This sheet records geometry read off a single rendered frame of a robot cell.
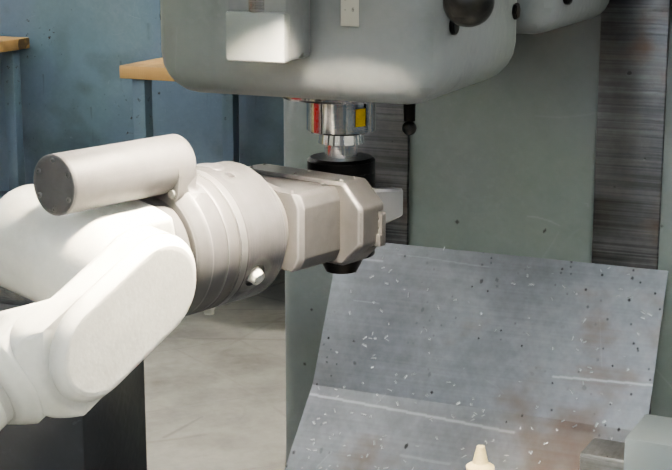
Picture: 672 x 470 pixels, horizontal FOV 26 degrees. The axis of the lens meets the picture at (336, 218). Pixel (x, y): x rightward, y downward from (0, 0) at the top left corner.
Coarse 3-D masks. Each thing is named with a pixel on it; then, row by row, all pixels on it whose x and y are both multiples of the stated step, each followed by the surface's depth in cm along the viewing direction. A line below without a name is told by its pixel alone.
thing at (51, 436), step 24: (0, 288) 109; (120, 384) 114; (144, 384) 119; (96, 408) 110; (120, 408) 114; (144, 408) 119; (0, 432) 110; (24, 432) 109; (48, 432) 109; (72, 432) 108; (96, 432) 110; (120, 432) 115; (144, 432) 120; (0, 456) 110; (24, 456) 110; (48, 456) 109; (72, 456) 109; (96, 456) 111; (120, 456) 115; (144, 456) 120
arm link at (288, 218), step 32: (224, 192) 87; (256, 192) 89; (288, 192) 92; (320, 192) 93; (352, 192) 94; (256, 224) 88; (288, 224) 92; (320, 224) 93; (352, 224) 94; (384, 224) 95; (256, 256) 88; (288, 256) 92; (320, 256) 93; (352, 256) 94; (256, 288) 90
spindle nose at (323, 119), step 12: (312, 108) 98; (324, 108) 98; (336, 108) 97; (348, 108) 97; (360, 108) 98; (372, 108) 99; (312, 120) 99; (324, 120) 98; (336, 120) 98; (348, 120) 98; (372, 120) 99; (312, 132) 99; (324, 132) 98; (336, 132) 98; (348, 132) 98; (360, 132) 98; (372, 132) 99
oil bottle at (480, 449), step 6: (480, 450) 102; (474, 456) 102; (480, 456) 102; (486, 456) 102; (474, 462) 102; (480, 462) 102; (486, 462) 102; (468, 468) 102; (474, 468) 102; (480, 468) 102; (486, 468) 102; (492, 468) 102
